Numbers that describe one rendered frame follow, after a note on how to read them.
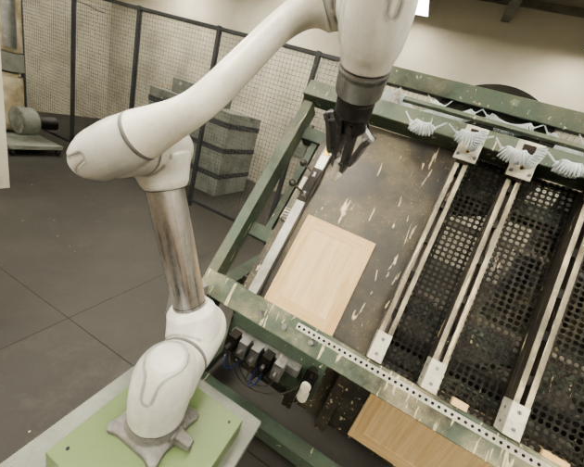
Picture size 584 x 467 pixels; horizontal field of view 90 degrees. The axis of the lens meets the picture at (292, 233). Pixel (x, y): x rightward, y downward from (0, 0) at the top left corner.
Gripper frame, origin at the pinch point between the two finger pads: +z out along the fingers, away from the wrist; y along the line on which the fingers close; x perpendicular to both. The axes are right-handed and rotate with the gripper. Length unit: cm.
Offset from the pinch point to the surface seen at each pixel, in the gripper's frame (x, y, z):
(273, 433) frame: 56, -34, 137
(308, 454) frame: 50, -54, 137
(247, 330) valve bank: 34, 7, 93
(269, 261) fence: 5, 22, 80
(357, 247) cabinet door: -28, -6, 71
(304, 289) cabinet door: 3, 0, 82
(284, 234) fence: -9, 26, 75
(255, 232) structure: -3, 42, 85
